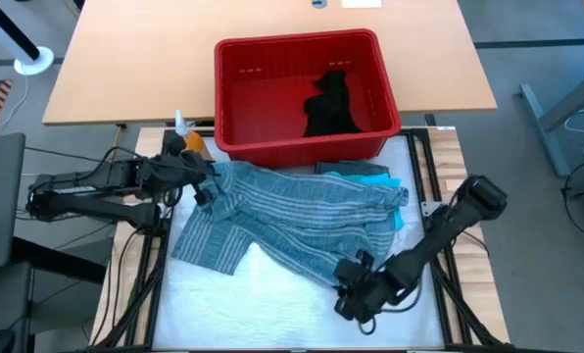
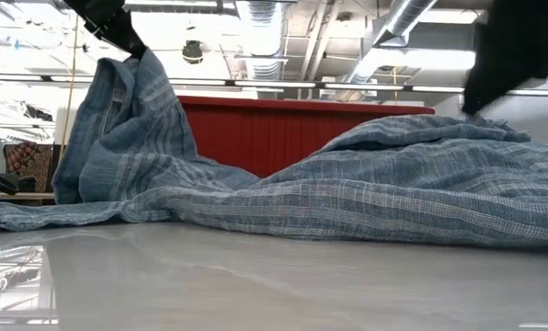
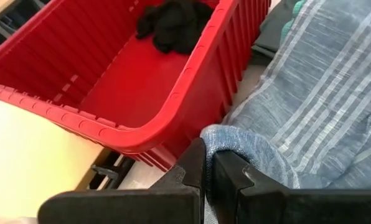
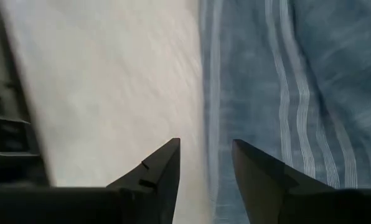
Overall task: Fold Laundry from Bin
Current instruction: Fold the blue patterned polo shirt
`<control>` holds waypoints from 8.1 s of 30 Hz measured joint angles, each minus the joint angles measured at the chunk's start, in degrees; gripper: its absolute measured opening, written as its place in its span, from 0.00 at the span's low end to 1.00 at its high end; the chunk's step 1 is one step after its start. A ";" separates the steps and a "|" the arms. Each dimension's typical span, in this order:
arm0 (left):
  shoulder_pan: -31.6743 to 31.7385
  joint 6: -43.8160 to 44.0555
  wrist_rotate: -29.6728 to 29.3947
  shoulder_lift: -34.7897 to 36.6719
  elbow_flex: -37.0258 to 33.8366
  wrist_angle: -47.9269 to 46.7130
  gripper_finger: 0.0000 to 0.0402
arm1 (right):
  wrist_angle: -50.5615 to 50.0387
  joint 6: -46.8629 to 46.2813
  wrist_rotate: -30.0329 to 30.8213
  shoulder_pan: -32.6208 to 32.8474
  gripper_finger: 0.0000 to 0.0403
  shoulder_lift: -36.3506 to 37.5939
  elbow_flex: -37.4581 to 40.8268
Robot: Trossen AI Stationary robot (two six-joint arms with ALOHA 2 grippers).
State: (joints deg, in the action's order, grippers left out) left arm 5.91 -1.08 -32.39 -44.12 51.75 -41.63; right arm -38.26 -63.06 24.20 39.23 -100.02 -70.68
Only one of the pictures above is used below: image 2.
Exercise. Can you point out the colourful patterned cloth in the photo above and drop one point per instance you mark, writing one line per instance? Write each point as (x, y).
(28, 165)

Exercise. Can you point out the grey striped garment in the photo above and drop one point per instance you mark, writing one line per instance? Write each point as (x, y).
(347, 197)

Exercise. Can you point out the ribbed silver ceiling duct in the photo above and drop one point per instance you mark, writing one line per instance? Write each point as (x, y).
(262, 41)

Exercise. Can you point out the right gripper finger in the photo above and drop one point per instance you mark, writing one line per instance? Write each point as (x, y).
(481, 94)

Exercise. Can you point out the red plastic laundry bin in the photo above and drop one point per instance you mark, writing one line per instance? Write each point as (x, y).
(278, 133)

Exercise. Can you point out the black ceiling dome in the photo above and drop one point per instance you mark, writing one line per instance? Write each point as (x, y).
(192, 51)

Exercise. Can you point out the black box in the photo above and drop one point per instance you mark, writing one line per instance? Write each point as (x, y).
(54, 170)

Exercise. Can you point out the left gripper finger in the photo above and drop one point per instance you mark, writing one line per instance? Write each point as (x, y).
(133, 43)

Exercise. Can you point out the ceiling light strip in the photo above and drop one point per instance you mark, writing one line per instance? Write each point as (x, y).
(9, 76)
(439, 89)
(71, 79)
(363, 86)
(540, 93)
(274, 84)
(196, 82)

